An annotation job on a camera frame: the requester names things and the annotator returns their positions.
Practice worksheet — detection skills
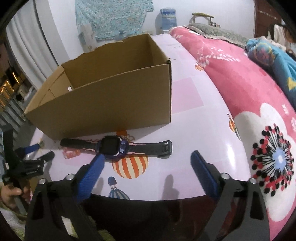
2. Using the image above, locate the pink orange bead bracelet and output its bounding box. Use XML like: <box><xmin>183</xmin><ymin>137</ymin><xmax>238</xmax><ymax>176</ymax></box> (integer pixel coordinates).
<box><xmin>62</xmin><ymin>148</ymin><xmax>82</xmax><ymax>159</ymax></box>

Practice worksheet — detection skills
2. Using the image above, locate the dark blue smart watch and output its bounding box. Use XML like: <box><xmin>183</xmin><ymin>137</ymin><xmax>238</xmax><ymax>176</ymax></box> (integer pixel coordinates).
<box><xmin>60</xmin><ymin>136</ymin><xmax>173</xmax><ymax>159</ymax></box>

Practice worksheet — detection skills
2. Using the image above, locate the person left hand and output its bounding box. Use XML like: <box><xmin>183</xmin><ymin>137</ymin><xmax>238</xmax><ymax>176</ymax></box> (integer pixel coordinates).
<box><xmin>1</xmin><ymin>181</ymin><xmax>31</xmax><ymax>211</ymax></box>

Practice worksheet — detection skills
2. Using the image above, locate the pink floral blanket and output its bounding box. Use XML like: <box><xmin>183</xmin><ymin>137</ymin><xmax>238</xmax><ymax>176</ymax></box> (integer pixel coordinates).
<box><xmin>169</xmin><ymin>27</ymin><xmax>295</xmax><ymax>240</ymax></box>

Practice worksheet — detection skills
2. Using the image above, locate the brown cardboard box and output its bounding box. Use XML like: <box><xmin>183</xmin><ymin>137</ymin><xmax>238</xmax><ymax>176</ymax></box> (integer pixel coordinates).
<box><xmin>25</xmin><ymin>34</ymin><xmax>171</xmax><ymax>140</ymax></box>

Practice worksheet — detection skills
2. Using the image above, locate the white curtain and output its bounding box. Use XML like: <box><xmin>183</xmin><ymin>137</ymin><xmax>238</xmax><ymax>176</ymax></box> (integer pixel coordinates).
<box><xmin>6</xmin><ymin>1</ymin><xmax>69</xmax><ymax>89</ymax></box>

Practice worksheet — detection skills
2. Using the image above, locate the blue patterned quilt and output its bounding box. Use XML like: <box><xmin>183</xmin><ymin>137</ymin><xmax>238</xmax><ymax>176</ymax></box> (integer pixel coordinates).
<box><xmin>245</xmin><ymin>36</ymin><xmax>295</xmax><ymax>108</ymax></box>

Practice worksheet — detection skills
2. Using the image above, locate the grey patterned blanket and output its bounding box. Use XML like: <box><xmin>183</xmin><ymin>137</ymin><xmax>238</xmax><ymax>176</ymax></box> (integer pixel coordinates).
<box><xmin>185</xmin><ymin>23</ymin><xmax>248</xmax><ymax>49</ymax></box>

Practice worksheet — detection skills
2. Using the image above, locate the wooden chair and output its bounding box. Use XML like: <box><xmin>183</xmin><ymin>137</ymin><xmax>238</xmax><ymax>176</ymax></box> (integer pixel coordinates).
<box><xmin>192</xmin><ymin>13</ymin><xmax>214</xmax><ymax>25</ymax></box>

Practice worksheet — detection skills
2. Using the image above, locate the seated person white sweater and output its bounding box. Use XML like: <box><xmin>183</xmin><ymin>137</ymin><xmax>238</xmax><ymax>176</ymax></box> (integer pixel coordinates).
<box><xmin>267</xmin><ymin>24</ymin><xmax>295</xmax><ymax>60</ymax></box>

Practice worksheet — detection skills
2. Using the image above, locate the blue water jug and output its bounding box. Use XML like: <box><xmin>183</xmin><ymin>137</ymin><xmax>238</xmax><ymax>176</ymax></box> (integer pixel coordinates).
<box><xmin>159</xmin><ymin>8</ymin><xmax>177</xmax><ymax>33</ymax></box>

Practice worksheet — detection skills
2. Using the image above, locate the dark red door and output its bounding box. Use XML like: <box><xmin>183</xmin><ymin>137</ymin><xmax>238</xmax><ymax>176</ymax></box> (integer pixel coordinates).
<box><xmin>254</xmin><ymin>0</ymin><xmax>282</xmax><ymax>38</ymax></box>

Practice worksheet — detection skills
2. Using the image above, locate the teal floral wall cloth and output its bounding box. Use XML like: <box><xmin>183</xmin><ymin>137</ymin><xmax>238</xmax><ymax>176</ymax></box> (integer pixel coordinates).
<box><xmin>75</xmin><ymin>0</ymin><xmax>154</xmax><ymax>42</ymax></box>

